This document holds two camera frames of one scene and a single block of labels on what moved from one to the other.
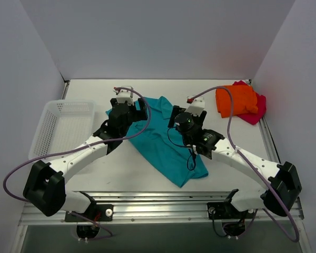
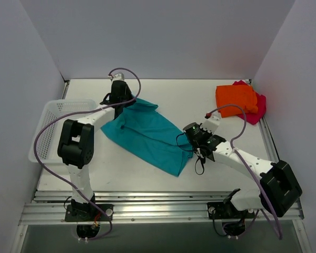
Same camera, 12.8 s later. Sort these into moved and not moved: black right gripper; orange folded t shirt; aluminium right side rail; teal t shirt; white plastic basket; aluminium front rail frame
Moved: teal t shirt; black right gripper
Not moved: white plastic basket; aluminium front rail frame; orange folded t shirt; aluminium right side rail
